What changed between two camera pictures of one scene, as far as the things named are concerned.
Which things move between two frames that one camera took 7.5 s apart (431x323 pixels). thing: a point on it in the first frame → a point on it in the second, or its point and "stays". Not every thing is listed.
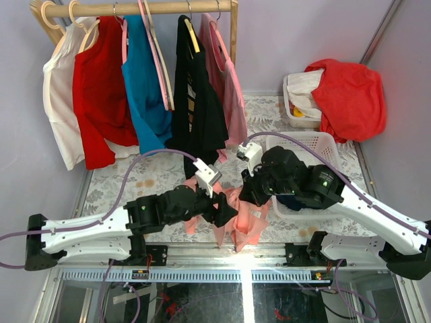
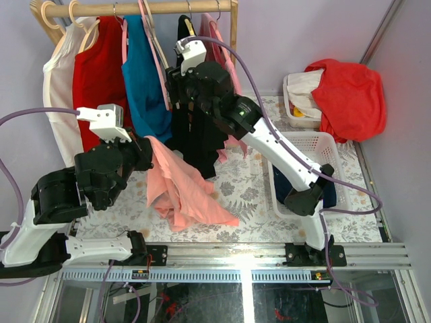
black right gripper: (252, 187) → (173, 86)
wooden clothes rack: (44, 11) stays
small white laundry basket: (297, 121) stays
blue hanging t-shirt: (150, 120) stays
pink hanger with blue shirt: (124, 31) stays
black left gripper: (211, 205) → (144, 152)
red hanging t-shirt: (102, 103) stays
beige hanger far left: (48, 24) stays
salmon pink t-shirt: (244, 228) → (178, 192)
